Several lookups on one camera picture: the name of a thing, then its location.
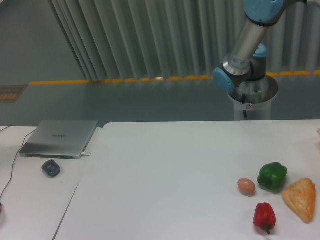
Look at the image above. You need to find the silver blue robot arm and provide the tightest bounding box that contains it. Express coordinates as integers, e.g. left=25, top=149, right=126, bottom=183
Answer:
left=213, top=0, right=297, bottom=92

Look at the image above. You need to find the small black plastic object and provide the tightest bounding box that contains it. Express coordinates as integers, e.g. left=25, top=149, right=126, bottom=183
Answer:
left=41, top=159, right=61, bottom=178

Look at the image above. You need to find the green bell pepper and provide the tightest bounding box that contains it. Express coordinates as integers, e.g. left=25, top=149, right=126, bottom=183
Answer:
left=257, top=162, right=288, bottom=191

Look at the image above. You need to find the triangular orange bread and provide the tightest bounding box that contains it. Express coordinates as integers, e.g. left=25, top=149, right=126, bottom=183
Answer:
left=282, top=177, right=317, bottom=224

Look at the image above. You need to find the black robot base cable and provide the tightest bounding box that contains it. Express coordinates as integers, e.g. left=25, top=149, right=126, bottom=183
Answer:
left=241, top=93, right=248, bottom=121

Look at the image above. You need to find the thin black cable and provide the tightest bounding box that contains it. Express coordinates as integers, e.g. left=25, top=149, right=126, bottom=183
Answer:
left=0, top=124, right=38, bottom=200

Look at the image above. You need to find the brown egg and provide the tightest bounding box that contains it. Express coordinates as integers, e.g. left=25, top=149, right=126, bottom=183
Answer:
left=237, top=178, right=256, bottom=196

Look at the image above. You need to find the silver closed laptop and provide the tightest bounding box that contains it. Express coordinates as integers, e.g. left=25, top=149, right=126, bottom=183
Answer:
left=19, top=120, right=98, bottom=159

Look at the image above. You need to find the white USB plug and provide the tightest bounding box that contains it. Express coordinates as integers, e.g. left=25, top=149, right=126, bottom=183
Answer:
left=81, top=152, right=92, bottom=157

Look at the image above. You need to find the red bell pepper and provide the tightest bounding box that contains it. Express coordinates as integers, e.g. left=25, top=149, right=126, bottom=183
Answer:
left=253, top=202, right=277, bottom=235

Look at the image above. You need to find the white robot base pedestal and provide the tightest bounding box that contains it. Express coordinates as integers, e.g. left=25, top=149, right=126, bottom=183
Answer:
left=228, top=75, right=279, bottom=121

